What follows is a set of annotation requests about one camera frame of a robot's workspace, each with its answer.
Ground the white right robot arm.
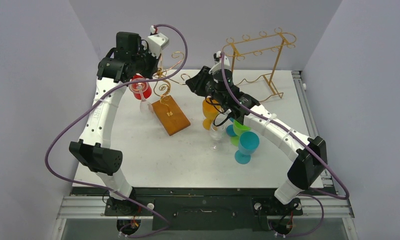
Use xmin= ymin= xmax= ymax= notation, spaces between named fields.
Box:
xmin=185 ymin=66 xmax=328 ymax=214

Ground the gold rectangular wire glass rack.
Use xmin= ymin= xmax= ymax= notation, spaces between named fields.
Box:
xmin=221 ymin=27 xmax=297 ymax=103

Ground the blue plastic goblet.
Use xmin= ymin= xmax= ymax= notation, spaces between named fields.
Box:
xmin=226 ymin=118 xmax=237 ymax=137
xmin=234 ymin=131 xmax=260 ymax=165

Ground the green plastic goblet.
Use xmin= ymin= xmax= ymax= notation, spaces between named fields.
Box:
xmin=230 ymin=120 xmax=251 ymax=147

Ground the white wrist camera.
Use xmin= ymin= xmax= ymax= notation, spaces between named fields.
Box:
xmin=145 ymin=25 xmax=169 ymax=59
xmin=209 ymin=51 xmax=231 ymax=75

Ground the small clear wine glass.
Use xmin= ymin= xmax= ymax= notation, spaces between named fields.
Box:
xmin=209 ymin=123 xmax=226 ymax=151

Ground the gold spiral rack wooden base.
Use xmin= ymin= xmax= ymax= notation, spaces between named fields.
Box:
xmin=152 ymin=73 xmax=190 ymax=136

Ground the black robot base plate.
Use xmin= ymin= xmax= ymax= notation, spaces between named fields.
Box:
xmin=104 ymin=187 xmax=303 ymax=231

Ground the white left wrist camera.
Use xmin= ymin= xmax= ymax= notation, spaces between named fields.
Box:
xmin=145 ymin=25 xmax=169 ymax=59

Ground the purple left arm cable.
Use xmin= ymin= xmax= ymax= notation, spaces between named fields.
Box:
xmin=44 ymin=23 xmax=189 ymax=239

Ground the orange plastic goblet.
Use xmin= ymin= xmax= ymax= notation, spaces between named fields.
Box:
xmin=202 ymin=97 xmax=221 ymax=130

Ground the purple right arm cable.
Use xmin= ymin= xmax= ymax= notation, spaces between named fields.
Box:
xmin=219 ymin=51 xmax=350 ymax=239

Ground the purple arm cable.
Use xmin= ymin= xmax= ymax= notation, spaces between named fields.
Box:
xmin=219 ymin=51 xmax=350 ymax=239
xmin=44 ymin=23 xmax=189 ymax=239

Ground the clear champagne flute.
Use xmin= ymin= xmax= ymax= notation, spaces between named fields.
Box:
xmin=139 ymin=98 xmax=153 ymax=114

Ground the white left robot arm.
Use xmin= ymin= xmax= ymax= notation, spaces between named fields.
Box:
xmin=69 ymin=32 xmax=169 ymax=215

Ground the red plastic goblet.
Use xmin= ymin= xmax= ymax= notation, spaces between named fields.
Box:
xmin=129 ymin=73 xmax=152 ymax=100

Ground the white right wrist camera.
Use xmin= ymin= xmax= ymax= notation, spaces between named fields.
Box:
xmin=209 ymin=51 xmax=231 ymax=75

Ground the blue plastic goblet front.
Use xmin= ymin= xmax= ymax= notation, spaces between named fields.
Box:
xmin=234 ymin=131 xmax=260 ymax=165

